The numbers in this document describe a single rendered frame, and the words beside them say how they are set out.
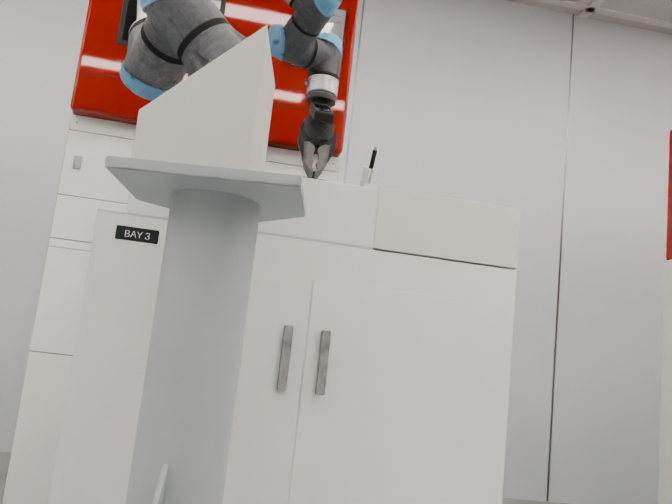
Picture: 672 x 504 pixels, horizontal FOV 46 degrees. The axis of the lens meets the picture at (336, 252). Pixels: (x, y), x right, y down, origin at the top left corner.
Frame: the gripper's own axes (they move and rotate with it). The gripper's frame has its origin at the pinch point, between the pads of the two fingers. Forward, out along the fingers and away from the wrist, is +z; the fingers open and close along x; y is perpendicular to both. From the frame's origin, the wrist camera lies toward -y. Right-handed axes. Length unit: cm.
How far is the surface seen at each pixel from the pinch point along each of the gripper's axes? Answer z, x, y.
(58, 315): 35, 60, 59
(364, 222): 10.4, -12.5, -3.9
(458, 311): 27.8, -36.4, -4.1
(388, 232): 11.8, -18.3, -3.9
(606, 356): 11, -193, 207
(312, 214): 10.3, -0.4, -3.9
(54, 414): 63, 56, 59
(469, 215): 4.9, -37.3, -3.9
